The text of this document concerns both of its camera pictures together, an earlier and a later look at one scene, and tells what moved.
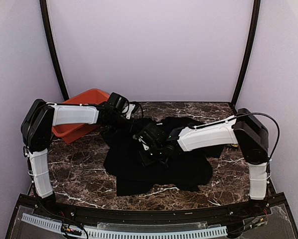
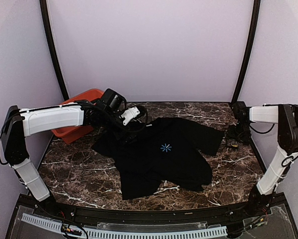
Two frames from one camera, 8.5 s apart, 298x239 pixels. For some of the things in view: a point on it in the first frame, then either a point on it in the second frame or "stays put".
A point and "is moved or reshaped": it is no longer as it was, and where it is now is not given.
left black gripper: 130,129 -> 128,139
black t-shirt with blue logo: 187,170 is moved or reshaped
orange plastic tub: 72,133 stays put
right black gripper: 145,160 -> 246,139
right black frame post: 256,8 stays put
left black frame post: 46,22 stays put
